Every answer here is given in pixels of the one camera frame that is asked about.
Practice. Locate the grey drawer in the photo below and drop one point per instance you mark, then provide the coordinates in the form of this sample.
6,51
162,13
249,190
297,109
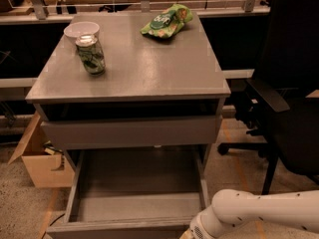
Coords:
134,193
82,134

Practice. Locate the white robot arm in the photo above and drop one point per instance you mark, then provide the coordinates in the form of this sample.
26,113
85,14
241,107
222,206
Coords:
230,209

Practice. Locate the grey drawer cabinet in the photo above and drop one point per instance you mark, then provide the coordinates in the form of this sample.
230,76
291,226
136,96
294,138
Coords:
145,78

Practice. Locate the closed grey top drawer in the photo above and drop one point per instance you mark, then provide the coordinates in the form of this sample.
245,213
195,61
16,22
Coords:
82,134

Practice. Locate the green snack bag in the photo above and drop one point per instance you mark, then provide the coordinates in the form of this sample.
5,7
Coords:
168,23

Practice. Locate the glass jar with green contents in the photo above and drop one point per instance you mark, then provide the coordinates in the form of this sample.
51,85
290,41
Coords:
91,54

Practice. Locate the white bowl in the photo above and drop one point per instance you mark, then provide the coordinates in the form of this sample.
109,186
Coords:
75,30

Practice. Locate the black office chair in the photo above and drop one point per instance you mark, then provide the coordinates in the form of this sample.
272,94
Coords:
276,101

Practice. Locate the cardboard box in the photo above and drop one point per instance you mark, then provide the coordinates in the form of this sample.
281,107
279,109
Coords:
47,167

